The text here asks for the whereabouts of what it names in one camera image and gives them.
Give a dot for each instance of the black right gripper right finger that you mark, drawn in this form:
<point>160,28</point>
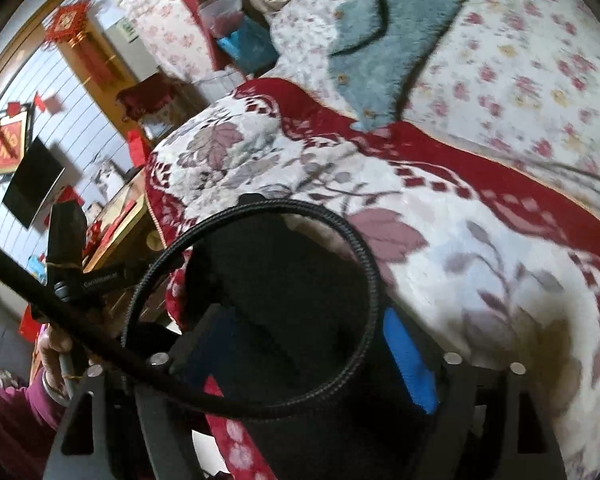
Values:
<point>469,422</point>

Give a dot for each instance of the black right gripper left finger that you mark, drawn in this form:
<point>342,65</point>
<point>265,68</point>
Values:
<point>114,426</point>

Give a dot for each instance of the teal fleece garment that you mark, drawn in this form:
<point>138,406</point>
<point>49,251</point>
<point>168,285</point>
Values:
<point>377,46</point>

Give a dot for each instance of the wooden side table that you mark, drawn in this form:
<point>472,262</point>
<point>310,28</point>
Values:
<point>127,244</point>

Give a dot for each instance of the maroon sleeve forearm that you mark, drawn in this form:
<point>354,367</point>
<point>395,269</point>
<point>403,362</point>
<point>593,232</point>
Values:
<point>29,419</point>

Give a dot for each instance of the black wall television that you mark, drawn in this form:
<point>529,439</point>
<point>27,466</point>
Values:
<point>32,183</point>

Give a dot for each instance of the person's left hand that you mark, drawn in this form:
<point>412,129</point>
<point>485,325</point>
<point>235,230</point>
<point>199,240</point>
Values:
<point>53,343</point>

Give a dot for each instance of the red chinese knot decoration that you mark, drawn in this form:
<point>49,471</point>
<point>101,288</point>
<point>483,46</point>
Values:
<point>73,29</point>

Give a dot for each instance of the black pants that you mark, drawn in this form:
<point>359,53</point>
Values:
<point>288,315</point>

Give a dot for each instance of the red white floral blanket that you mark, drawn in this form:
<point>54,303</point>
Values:
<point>495,263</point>

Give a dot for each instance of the floral rose bed sheet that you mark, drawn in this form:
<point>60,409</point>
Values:
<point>515,79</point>

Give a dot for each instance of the framed red fu picture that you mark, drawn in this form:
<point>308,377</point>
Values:
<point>15,138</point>

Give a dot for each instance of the blue plastic bag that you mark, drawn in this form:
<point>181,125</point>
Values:
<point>250,47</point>

